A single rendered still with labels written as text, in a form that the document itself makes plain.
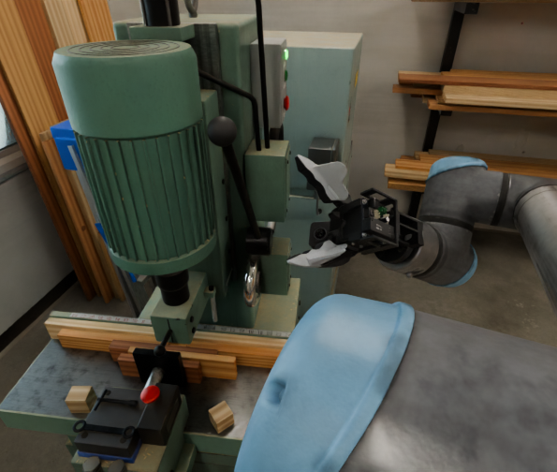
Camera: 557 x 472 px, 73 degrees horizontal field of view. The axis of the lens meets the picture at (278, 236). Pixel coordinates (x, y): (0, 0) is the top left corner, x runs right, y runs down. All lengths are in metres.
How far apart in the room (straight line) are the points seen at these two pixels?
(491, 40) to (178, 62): 2.46
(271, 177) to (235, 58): 0.22
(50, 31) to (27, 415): 1.83
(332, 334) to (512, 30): 2.74
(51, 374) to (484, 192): 0.89
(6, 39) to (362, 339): 2.03
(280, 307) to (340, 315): 0.93
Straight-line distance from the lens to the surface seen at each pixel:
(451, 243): 0.66
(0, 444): 2.10
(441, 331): 0.17
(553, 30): 2.91
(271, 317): 1.07
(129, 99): 0.49
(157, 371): 0.79
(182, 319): 0.72
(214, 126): 0.45
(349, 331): 0.16
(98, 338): 0.92
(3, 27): 2.11
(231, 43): 0.71
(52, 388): 0.93
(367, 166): 2.97
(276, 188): 0.76
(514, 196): 0.69
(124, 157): 0.52
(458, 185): 0.69
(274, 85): 0.80
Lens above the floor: 1.57
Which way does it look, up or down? 34 degrees down
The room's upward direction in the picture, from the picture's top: straight up
